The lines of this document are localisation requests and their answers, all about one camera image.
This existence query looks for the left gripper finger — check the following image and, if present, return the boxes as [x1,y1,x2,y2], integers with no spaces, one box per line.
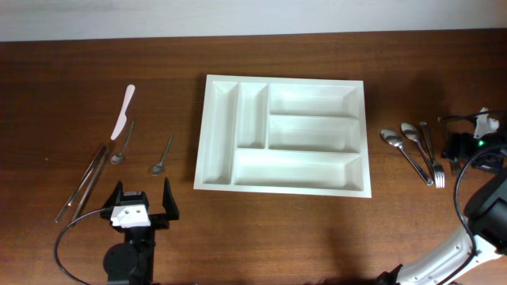
[103,181,124,208]
[162,177,180,221]

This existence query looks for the steel fork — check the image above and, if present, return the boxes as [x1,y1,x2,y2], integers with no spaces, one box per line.
[419,122,445,188]
[449,158,462,176]

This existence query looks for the steel tablespoon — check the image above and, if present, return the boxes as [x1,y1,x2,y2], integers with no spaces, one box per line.
[401,123,433,170]
[380,129,433,186]

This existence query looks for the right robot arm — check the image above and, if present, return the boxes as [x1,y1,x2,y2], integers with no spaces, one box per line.
[374,143,506,285]

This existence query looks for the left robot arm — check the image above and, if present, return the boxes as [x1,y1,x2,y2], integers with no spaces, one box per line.
[101,179,180,284]

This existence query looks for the small teaspoon near tray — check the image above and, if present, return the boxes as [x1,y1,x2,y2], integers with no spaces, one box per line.
[151,134,173,176]

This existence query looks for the small teaspoon near knife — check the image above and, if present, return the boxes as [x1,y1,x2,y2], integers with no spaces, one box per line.
[110,120,135,165]

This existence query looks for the long metal tongs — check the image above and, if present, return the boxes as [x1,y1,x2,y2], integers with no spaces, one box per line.
[55,145,108,223]

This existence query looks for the pink plastic knife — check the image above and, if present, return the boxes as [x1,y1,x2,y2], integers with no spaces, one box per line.
[110,84,135,141]

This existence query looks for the white plastic cutlery tray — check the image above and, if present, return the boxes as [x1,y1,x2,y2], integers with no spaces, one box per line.
[194,74,372,198]

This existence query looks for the left black cable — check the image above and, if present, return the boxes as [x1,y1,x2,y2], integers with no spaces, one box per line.
[53,208,108,285]

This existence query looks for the black cable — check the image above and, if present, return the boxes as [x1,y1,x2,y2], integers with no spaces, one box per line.
[436,112,507,285]
[53,208,108,285]

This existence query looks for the right black cable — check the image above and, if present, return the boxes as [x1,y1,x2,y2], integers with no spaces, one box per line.
[436,112,507,285]

